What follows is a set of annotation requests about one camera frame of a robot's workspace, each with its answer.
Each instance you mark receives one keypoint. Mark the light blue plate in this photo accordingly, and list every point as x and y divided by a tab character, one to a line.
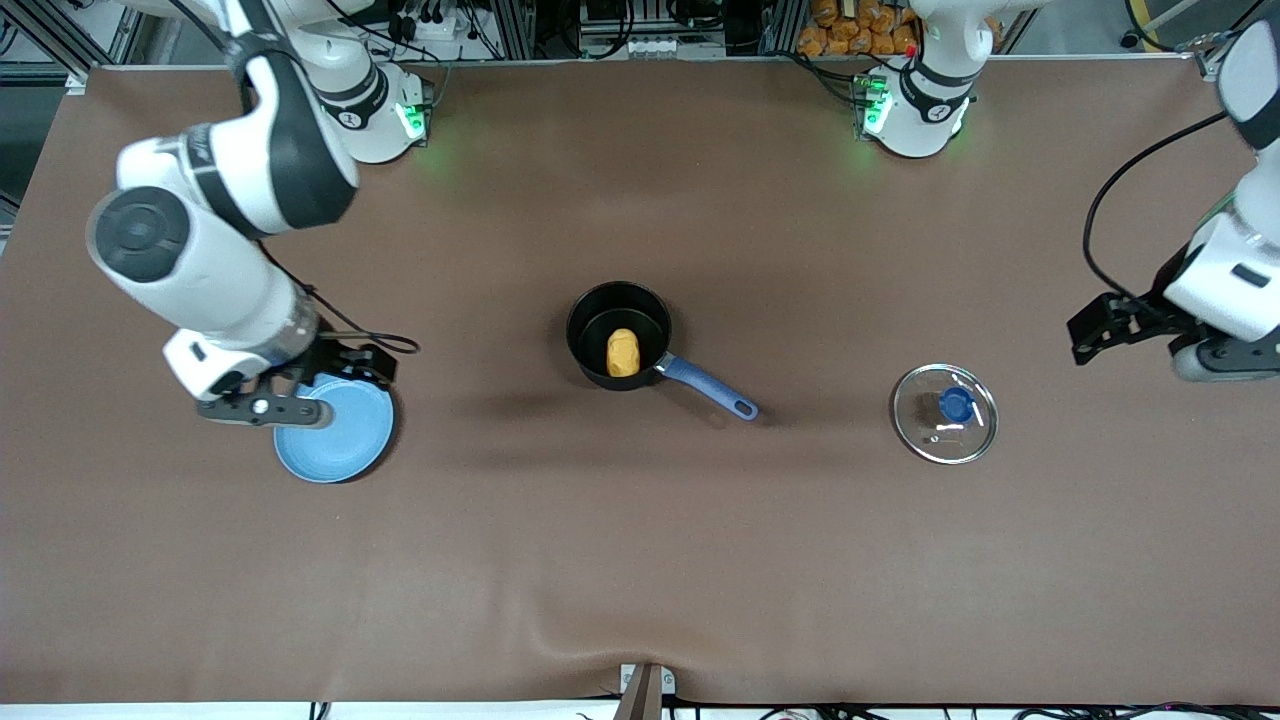
345	440

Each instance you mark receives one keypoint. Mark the yellow potato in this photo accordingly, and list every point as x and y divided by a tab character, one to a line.
623	352

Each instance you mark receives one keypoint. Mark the white power strip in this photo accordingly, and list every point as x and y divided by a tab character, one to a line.
635	46

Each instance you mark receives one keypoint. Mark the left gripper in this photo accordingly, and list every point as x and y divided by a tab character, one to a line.
1150	317

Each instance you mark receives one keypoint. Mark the orange packets pile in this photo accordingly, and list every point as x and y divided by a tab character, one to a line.
850	30

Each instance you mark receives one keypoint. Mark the metal bracket with post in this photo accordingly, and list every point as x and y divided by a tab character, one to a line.
645	690

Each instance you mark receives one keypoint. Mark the brown table cover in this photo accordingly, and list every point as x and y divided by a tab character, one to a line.
640	550

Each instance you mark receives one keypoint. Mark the aluminium frame post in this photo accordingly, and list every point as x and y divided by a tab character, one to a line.
512	28

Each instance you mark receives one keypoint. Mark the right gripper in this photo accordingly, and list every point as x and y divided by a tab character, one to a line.
330	354

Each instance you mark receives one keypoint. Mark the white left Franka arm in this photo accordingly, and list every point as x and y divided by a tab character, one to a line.
925	110

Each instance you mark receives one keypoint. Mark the glass lid with blue knob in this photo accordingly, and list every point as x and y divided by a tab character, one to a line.
955	405

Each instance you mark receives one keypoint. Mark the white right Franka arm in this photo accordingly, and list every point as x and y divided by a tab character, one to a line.
200	260

